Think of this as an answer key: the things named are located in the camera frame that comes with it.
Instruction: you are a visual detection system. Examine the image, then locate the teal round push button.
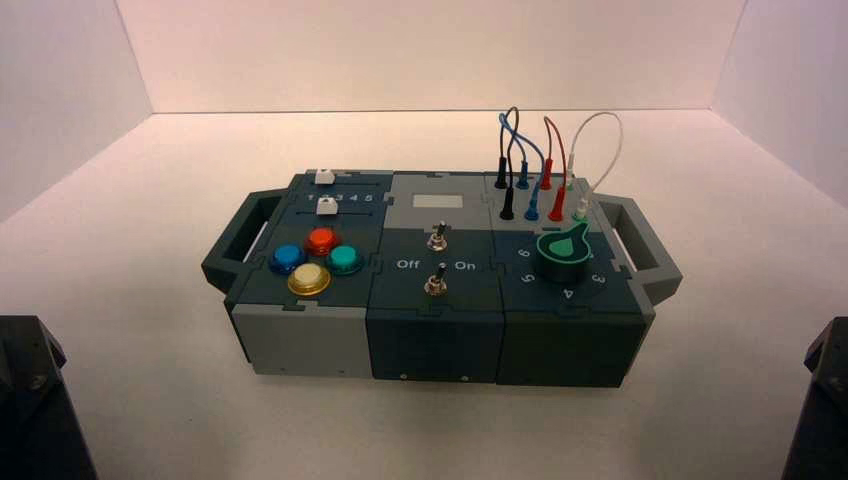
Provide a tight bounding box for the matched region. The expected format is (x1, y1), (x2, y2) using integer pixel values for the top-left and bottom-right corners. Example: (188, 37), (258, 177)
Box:
(325, 245), (364, 277)

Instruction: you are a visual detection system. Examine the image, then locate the blue round push button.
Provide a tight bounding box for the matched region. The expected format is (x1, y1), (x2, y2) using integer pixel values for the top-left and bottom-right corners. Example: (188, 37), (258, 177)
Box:
(268, 244), (307, 276)

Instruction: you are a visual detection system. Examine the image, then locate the black jumper cable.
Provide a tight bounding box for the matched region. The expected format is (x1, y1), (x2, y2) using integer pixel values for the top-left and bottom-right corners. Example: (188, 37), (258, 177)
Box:
(494, 107), (521, 221)

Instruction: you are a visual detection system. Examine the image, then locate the blue jumper cable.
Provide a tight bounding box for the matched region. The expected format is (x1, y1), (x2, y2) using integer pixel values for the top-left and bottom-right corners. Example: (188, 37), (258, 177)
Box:
(498, 111), (546, 222)

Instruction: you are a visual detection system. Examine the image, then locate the dark grey control panel box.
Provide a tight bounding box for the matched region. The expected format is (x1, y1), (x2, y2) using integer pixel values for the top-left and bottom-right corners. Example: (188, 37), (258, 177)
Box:
(201, 168), (684, 389)

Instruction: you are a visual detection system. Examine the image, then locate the red round push button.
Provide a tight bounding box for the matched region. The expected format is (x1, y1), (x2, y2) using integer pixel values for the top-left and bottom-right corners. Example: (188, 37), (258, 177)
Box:
(303, 228), (342, 258)

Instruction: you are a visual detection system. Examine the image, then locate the black green rotary knob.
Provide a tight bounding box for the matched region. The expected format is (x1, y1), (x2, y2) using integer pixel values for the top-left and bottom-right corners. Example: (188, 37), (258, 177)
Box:
(533, 222), (593, 284)

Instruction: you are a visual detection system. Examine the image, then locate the red jumper cable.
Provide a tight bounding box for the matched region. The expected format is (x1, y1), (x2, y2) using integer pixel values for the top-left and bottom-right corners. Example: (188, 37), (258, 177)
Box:
(539, 116), (570, 223)

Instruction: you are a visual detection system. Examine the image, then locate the yellow round push button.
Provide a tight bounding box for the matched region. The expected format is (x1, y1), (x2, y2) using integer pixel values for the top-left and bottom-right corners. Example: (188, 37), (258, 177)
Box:
(287, 262), (333, 297)

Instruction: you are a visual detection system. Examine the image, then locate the white jumper cable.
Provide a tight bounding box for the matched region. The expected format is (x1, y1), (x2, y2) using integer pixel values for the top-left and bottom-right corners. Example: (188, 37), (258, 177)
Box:
(564, 111), (625, 222)

